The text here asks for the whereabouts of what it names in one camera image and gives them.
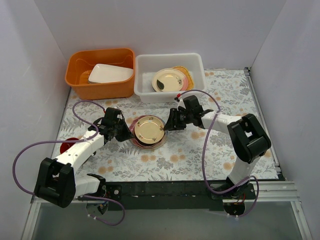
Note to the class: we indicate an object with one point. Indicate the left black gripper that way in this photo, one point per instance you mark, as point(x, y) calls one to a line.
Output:
point(119, 131)

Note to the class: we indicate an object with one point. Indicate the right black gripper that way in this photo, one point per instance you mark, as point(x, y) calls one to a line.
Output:
point(178, 119)

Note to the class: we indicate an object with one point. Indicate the cream floral plate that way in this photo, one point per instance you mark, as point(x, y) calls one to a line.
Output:
point(149, 129)

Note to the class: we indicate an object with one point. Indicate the cream and pink plate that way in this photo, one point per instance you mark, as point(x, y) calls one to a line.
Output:
point(186, 83)

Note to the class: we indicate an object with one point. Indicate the woven bamboo tray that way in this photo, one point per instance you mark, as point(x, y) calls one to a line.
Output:
point(190, 81)

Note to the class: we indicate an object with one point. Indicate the cream and black plate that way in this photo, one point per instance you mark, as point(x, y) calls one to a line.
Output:
point(168, 80)

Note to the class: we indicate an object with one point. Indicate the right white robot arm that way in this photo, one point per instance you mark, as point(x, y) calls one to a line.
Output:
point(249, 140)

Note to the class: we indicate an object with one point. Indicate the clear plastic bin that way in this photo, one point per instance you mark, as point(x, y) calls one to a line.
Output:
point(147, 65)

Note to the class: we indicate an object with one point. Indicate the red lacquer cup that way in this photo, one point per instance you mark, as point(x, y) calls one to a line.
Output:
point(67, 145)

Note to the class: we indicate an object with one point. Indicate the white rectangular dish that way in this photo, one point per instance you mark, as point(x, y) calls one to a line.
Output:
point(105, 73)

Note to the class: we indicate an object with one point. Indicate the orange plastic tub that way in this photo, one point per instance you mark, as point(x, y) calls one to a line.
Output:
point(81, 64)

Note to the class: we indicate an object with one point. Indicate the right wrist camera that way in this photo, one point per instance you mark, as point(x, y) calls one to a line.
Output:
point(180, 102)

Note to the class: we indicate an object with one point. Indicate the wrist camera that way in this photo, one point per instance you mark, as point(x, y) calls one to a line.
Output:
point(180, 102)
point(117, 113)

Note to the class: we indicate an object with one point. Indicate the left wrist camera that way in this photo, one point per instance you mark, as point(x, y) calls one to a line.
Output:
point(117, 113)

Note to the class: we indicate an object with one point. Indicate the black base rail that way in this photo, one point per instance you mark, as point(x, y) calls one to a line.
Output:
point(165, 195)

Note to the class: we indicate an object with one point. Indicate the aluminium frame rail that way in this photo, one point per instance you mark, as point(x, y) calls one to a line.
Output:
point(264, 191)

